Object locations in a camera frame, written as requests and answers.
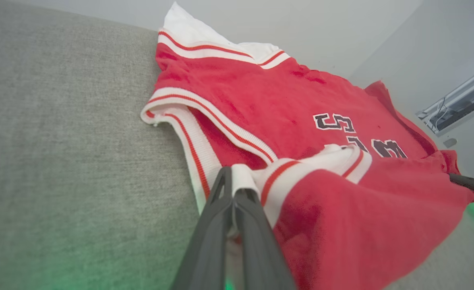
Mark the grey fabric sofa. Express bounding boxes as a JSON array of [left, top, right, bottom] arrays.
[[0, 0, 474, 290]]

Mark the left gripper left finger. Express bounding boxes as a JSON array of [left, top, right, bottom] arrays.
[[172, 166, 234, 290]]

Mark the metal wall cable tray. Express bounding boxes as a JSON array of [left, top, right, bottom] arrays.
[[416, 62, 474, 137]]

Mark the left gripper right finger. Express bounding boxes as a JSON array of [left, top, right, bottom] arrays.
[[234, 188, 298, 290]]

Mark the red and white jersey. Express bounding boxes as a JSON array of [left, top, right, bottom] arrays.
[[140, 1, 474, 290]]

